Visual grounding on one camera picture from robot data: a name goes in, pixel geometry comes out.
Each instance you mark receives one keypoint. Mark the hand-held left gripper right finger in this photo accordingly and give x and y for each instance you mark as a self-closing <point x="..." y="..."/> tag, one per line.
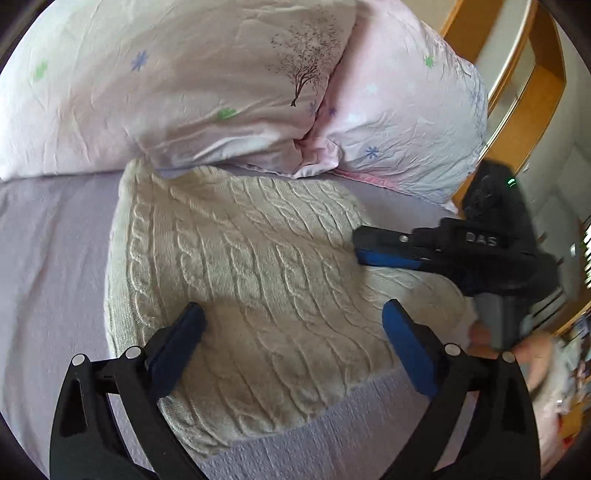
<point x="408" y="344"/>

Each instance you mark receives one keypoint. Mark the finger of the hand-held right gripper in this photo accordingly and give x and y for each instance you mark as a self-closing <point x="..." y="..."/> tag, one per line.
<point x="388" y="254"/>

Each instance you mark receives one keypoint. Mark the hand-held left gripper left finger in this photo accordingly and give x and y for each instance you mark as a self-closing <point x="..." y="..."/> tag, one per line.
<point x="178" y="346"/>

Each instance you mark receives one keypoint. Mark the person's pink sleeved forearm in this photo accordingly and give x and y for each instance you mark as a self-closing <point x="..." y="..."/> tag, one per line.
<point x="549" y="406"/>

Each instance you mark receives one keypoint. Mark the person's right hand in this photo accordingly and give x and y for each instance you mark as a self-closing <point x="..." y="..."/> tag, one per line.
<point x="508" y="341"/>

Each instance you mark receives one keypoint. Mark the pink flower-print pillow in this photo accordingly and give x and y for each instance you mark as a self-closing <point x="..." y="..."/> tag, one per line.
<point x="397" y="106"/>

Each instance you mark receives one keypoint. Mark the wooden headboard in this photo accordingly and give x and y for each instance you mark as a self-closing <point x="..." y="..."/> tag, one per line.
<point x="517" y="92"/>

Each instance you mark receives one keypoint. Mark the pink tree-print pillow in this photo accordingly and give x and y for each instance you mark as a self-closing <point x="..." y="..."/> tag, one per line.
<point x="175" y="87"/>

